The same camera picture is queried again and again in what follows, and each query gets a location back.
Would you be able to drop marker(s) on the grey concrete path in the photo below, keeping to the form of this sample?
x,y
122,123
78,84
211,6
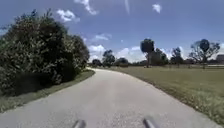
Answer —
x,y
110,100

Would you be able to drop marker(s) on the row of distant trees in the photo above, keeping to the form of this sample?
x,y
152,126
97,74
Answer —
x,y
153,56

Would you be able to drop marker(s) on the robot's own part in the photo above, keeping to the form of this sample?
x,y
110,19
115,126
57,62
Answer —
x,y
79,124
149,123

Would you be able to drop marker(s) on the thicket of green bushes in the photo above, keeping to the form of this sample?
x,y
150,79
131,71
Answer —
x,y
36,53

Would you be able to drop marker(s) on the open grass field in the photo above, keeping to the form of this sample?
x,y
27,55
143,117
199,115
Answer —
x,y
186,83

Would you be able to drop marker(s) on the grass verge beside bushes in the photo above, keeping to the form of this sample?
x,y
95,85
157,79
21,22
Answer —
x,y
40,93

